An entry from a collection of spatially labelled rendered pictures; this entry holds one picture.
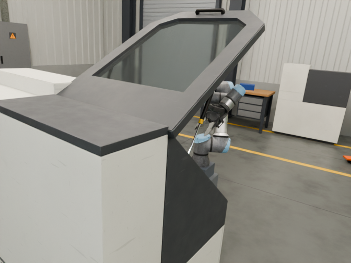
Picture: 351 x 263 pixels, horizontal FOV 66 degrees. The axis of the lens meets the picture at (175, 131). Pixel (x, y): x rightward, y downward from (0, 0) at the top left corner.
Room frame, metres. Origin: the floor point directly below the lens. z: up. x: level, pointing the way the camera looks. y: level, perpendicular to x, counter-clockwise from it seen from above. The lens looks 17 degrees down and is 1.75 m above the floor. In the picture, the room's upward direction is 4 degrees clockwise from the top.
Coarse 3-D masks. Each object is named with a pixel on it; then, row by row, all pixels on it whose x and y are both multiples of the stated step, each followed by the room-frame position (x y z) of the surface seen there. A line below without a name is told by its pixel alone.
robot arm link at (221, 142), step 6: (222, 84) 2.00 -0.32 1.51; (228, 84) 2.01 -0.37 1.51; (216, 90) 1.99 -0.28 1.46; (222, 90) 1.99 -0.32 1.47; (228, 90) 1.99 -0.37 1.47; (222, 126) 1.93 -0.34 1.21; (216, 132) 1.94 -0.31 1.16; (222, 132) 1.92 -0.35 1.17; (216, 138) 1.90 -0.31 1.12; (222, 138) 1.89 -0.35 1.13; (228, 138) 1.93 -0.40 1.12; (216, 144) 1.88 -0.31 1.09; (222, 144) 1.88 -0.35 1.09; (228, 144) 1.88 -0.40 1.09; (216, 150) 1.88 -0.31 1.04; (222, 150) 1.88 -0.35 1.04
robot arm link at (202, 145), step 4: (196, 136) 1.92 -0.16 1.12; (200, 136) 1.92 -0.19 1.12; (204, 136) 1.91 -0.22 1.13; (208, 136) 1.91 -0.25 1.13; (196, 140) 1.90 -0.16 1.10; (200, 140) 1.88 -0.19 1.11; (204, 140) 1.88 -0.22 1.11; (208, 140) 1.89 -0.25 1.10; (212, 140) 1.89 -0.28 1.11; (196, 144) 1.89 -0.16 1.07; (200, 144) 1.88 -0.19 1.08; (204, 144) 1.88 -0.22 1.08; (208, 144) 1.88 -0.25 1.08; (212, 144) 1.88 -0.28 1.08; (196, 148) 1.89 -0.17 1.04; (200, 148) 1.88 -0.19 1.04; (204, 148) 1.88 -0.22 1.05; (208, 148) 1.88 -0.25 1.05; (196, 152) 1.89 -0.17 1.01; (200, 152) 1.88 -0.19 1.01; (204, 152) 1.88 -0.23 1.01
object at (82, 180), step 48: (0, 96) 1.29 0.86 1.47; (48, 96) 1.22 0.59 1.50; (0, 144) 1.02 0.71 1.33; (48, 144) 0.79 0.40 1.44; (96, 144) 0.65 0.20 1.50; (144, 144) 0.77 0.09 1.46; (0, 192) 1.06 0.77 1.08; (48, 192) 0.81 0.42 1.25; (96, 192) 0.65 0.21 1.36; (144, 192) 0.78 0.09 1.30; (0, 240) 1.12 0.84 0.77; (48, 240) 0.83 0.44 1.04; (96, 240) 0.66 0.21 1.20; (144, 240) 0.78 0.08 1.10
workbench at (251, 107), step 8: (248, 88) 6.29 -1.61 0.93; (248, 96) 6.01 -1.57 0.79; (256, 96) 6.04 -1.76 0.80; (264, 96) 5.82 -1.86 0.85; (272, 96) 6.33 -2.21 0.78; (240, 104) 6.08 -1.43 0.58; (248, 104) 5.99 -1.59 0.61; (256, 104) 5.91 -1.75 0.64; (264, 104) 5.84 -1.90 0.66; (240, 112) 6.07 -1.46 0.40; (248, 112) 5.98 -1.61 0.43; (256, 112) 5.90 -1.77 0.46; (264, 112) 5.82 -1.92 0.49
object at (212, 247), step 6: (222, 228) 1.31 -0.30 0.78; (216, 234) 1.26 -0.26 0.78; (222, 234) 1.32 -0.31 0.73; (210, 240) 1.21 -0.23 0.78; (216, 240) 1.27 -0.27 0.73; (222, 240) 1.33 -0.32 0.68; (204, 246) 1.16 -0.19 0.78; (210, 246) 1.22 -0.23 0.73; (216, 246) 1.28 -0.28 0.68; (198, 252) 1.11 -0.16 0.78; (204, 252) 1.16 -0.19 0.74; (210, 252) 1.22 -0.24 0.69; (216, 252) 1.28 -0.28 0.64; (192, 258) 1.07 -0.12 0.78; (198, 258) 1.12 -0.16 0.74; (204, 258) 1.17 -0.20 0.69; (210, 258) 1.23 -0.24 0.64; (216, 258) 1.29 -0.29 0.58
